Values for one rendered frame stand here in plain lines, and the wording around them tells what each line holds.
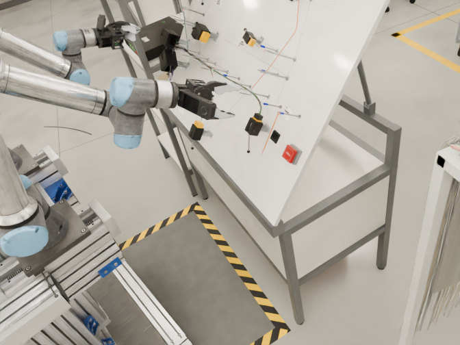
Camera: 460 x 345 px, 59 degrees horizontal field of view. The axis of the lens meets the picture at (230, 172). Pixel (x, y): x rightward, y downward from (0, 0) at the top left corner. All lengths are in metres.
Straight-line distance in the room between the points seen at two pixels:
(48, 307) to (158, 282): 1.30
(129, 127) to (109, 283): 1.51
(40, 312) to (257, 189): 0.87
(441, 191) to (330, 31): 0.70
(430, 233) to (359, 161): 0.79
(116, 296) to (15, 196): 1.37
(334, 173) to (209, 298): 1.09
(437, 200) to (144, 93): 0.75
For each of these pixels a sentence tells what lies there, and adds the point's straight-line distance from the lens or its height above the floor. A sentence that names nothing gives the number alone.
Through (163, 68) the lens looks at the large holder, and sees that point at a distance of 2.13.
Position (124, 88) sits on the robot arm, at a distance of 1.06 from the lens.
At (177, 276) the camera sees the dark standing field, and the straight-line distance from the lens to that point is 2.61.
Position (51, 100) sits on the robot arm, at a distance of 1.18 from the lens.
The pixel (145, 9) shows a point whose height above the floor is 0.63.
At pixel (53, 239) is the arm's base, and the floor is 1.18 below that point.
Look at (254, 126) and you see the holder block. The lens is 1.54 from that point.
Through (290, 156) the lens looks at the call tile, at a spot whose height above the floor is 1.11.
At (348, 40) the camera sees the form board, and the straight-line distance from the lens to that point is 1.42.
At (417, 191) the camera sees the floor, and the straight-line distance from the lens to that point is 2.87.
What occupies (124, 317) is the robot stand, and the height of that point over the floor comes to 0.21.
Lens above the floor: 2.08
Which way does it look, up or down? 42 degrees down
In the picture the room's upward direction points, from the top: 15 degrees counter-clockwise
